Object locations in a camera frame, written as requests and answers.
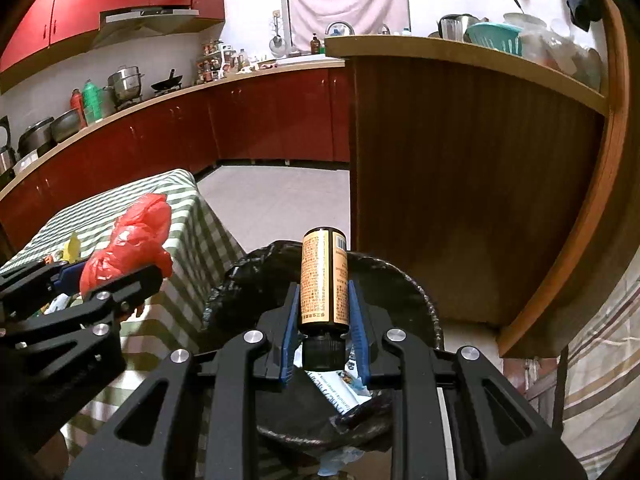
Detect red base cabinets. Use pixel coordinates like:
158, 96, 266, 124
0, 66, 352, 241

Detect striped cloth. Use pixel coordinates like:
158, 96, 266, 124
559, 269, 640, 467

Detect spice rack with jars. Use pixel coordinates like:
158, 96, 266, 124
194, 39, 252, 84

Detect red plastic bag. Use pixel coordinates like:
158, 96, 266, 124
79, 193, 174, 302

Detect pink curtain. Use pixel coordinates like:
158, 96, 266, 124
288, 0, 412, 50

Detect steel steamer pot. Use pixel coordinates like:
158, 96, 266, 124
103, 65, 146, 107

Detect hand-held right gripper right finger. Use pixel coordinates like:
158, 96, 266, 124
347, 280, 588, 480

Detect steel kettle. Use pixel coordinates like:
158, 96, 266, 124
438, 13, 482, 42

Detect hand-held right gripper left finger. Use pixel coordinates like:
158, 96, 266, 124
65, 282, 301, 480

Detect steel range hood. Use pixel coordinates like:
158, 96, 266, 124
99, 6, 201, 37

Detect steel basin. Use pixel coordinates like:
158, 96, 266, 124
49, 108, 84, 144

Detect wooden bar counter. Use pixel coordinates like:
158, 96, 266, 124
324, 0, 632, 359

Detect white printed wrapper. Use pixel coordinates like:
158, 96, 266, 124
294, 345, 374, 417

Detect green thermos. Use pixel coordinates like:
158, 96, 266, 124
82, 79, 104, 125

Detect green checked tablecloth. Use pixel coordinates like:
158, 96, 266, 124
0, 169, 247, 463

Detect black cooking pot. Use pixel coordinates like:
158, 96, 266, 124
17, 117, 56, 159

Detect teal colander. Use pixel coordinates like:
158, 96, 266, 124
466, 22, 524, 57

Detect black wok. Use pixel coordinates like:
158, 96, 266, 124
150, 68, 184, 93

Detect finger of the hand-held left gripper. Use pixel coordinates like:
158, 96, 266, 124
0, 258, 86, 319
0, 263, 166, 393

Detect brown bottle with yellow label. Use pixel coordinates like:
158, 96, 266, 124
298, 227, 350, 372

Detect white bowl with ladle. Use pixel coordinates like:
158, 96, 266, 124
502, 0, 549, 29

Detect red thermos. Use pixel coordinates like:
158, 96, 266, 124
69, 88, 87, 129

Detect steel rice cooker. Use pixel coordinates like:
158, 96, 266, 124
0, 115, 17, 175

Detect black trash bin with bag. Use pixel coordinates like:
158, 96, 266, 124
201, 241, 446, 463

